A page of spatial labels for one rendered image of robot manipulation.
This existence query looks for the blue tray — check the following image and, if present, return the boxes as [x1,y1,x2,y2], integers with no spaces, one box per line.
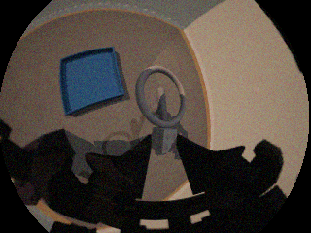
[58,47,124,116]

